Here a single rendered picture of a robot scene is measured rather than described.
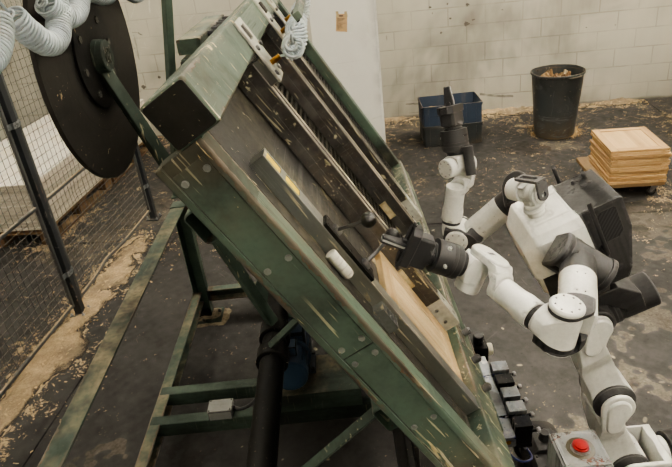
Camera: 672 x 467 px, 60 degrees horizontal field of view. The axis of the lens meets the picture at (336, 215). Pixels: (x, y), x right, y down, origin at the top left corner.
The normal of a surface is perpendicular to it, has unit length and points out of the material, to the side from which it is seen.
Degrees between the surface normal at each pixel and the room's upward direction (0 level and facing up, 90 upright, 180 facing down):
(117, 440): 0
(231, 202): 90
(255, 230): 90
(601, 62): 90
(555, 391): 0
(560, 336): 94
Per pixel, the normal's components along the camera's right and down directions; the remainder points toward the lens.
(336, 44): -0.08, 0.45
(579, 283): 0.00, -0.84
